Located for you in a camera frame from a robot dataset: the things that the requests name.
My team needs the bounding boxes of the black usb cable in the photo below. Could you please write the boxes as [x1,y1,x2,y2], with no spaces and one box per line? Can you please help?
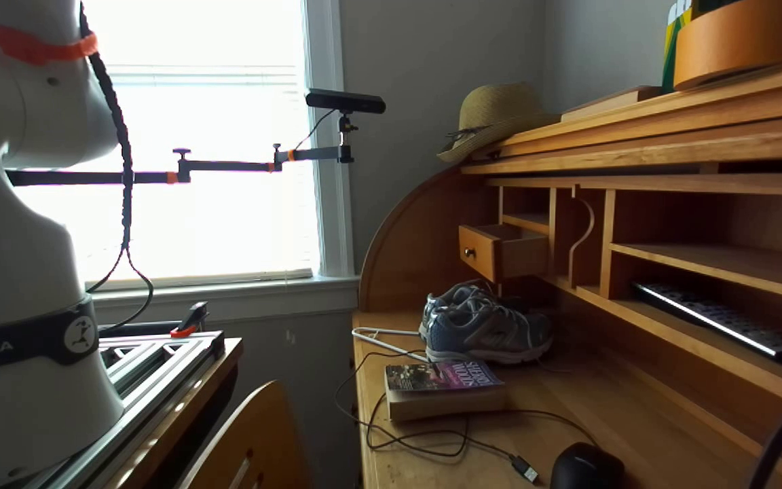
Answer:
[351,348,601,485]

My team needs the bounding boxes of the black keyboard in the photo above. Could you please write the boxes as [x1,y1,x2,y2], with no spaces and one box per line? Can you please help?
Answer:
[635,283,782,360]

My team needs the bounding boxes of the grey blue left sneaker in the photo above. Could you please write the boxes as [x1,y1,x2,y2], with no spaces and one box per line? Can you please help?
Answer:
[418,283,555,363]

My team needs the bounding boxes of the black computer mouse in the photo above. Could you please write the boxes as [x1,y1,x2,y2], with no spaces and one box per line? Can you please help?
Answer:
[551,443,625,489]

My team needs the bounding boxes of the wooden chair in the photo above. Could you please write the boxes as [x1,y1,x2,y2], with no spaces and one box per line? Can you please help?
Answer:
[176,379,312,489]

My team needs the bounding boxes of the straw hat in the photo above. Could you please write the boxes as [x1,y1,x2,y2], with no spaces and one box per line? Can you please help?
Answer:
[438,84,555,162]

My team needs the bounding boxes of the round wooden box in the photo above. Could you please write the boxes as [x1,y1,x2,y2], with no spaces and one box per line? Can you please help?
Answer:
[674,0,782,89]

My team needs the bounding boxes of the small wooden drawer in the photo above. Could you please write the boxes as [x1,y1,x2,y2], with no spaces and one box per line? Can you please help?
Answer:
[458,226,548,283]

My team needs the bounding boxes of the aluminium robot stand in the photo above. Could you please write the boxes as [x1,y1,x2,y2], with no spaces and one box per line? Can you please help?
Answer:
[20,302,240,489]

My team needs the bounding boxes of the black stereo camera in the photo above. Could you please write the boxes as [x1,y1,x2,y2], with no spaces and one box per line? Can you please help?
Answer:
[305,89,386,113]

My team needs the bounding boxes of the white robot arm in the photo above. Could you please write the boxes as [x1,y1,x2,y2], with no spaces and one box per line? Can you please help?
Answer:
[0,0,123,489]

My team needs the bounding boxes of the wooden roll-top desk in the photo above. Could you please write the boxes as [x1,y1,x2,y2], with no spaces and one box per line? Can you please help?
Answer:
[354,64,782,489]

